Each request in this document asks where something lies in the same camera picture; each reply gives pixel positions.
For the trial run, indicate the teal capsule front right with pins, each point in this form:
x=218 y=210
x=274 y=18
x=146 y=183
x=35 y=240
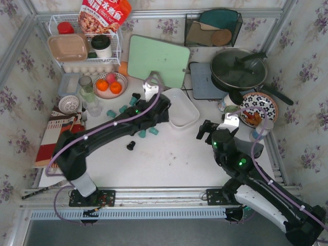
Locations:
x=153 y=131

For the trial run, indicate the green glass cup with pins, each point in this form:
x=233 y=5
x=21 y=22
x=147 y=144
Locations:
x=230 y=109

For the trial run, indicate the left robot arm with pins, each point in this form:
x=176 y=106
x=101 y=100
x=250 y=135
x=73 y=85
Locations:
x=72 y=149

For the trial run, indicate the fruit plate with oranges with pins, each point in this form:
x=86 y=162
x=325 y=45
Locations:
x=110 y=85

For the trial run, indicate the white pill bottle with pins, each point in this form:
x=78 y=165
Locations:
x=261 y=130

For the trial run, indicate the round cork coaster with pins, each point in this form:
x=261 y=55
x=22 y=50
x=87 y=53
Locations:
x=221 y=37

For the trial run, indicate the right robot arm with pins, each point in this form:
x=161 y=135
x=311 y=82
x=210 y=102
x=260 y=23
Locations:
x=251 y=186

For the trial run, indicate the black frying pan with lid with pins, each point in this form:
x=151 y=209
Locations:
x=242 y=70

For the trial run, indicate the egg tray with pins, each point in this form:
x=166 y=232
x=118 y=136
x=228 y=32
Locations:
x=89 y=69

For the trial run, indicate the red snack bag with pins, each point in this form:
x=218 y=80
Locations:
x=102 y=16

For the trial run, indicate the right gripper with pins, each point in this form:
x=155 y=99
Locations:
x=207 y=128

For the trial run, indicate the floral plate with food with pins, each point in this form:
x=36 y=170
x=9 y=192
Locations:
x=253 y=107

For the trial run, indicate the black capsule top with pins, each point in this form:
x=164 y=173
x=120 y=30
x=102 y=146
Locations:
x=136 y=95

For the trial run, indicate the green cutting board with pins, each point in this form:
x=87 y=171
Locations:
x=148 y=54

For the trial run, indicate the teal capsule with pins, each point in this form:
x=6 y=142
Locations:
x=153 y=131
x=123 y=108
x=111 y=114
x=133 y=101
x=142 y=134

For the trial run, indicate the white plastic storage basket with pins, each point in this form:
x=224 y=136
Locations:
x=182 y=112

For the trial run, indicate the grey induction cooker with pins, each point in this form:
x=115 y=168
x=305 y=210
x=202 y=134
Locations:
x=202 y=85

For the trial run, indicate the teal capsule front middle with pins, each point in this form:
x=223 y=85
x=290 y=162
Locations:
x=142 y=134

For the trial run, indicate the clear container blue lid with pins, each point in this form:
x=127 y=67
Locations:
x=69 y=84

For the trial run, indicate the black mesh organizer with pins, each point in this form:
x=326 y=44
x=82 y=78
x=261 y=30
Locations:
x=198 y=31

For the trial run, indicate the white cup black lid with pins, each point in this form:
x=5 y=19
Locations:
x=102 y=46

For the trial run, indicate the red lid jar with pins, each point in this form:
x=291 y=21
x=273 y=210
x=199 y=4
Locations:
x=65 y=28

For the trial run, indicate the white patterned strainer bowl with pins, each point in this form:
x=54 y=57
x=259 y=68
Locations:
x=68 y=104

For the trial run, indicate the teal capsule upper left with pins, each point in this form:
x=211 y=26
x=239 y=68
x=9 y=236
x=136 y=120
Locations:
x=123 y=108

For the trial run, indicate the green tinted glass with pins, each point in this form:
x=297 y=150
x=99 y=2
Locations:
x=86 y=90

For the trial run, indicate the teal capsule top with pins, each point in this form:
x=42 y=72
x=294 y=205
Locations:
x=133 y=101

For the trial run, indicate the beige plastic container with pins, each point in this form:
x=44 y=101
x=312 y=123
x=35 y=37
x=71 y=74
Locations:
x=69 y=47

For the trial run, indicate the black capsule lone front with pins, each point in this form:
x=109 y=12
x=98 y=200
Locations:
x=131 y=145

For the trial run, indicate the teal capsule far left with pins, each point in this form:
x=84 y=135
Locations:
x=111 y=114

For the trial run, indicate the cartoon paper cup black lid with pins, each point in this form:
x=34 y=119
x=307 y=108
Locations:
x=233 y=98

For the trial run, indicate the white wire rack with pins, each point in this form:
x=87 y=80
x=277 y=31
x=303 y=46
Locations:
x=115 y=37

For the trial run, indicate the clear drinking glass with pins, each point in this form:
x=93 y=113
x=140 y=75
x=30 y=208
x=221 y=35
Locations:
x=94 y=108

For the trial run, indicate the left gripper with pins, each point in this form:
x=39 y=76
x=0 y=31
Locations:
x=162 y=110

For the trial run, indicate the striped orange cloth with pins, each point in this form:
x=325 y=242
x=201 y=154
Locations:
x=58 y=123

